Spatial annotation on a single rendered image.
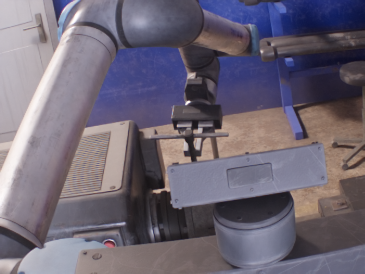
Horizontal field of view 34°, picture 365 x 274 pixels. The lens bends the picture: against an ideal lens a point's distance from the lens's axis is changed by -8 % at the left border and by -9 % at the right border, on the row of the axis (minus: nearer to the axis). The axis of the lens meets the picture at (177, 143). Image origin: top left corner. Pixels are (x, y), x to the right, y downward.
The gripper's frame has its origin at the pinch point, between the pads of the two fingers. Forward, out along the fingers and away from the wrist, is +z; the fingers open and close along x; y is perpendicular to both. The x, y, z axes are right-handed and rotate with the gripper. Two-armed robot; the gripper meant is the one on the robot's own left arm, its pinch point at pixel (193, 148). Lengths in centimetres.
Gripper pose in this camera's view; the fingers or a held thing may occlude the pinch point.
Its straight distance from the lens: 165.7
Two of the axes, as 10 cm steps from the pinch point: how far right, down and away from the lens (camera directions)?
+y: 1.6, 6.5, 7.5
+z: -1.3, 7.6, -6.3
